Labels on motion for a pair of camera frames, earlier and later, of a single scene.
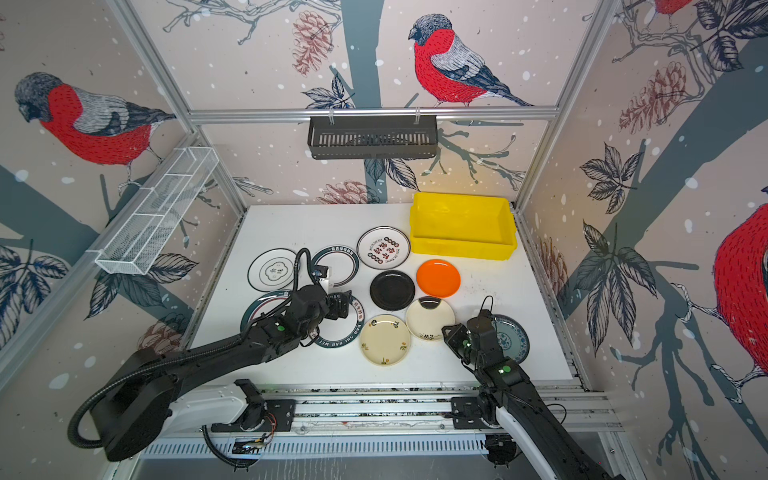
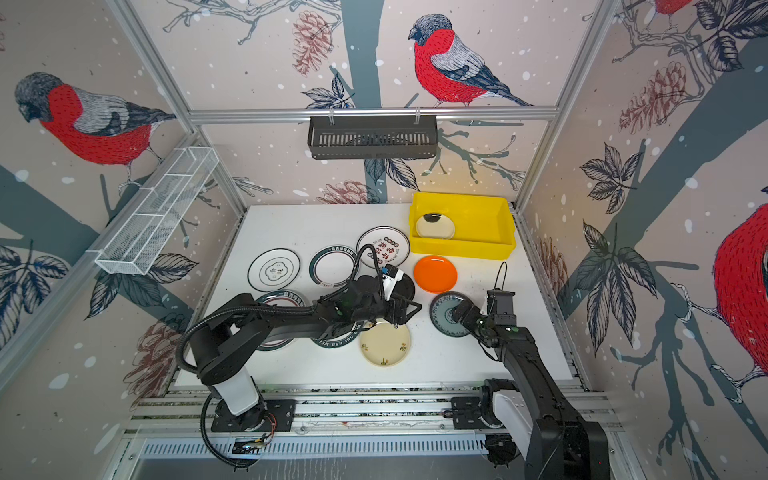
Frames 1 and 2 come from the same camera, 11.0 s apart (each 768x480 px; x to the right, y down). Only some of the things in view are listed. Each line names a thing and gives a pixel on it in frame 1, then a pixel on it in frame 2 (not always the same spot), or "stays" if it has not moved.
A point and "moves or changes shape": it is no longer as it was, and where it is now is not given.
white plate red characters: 383,247 stays
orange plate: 438,278 stays
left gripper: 336,311 to 396,318
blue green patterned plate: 512,338 moves or changes shape
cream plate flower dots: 385,339 stays
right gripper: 453,335 to 469,317
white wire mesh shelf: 156,210 stays
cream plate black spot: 427,317 to 435,226
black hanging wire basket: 339,137 stays
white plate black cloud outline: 272,270 stays
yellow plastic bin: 462,226 stays
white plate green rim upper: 342,262 stays
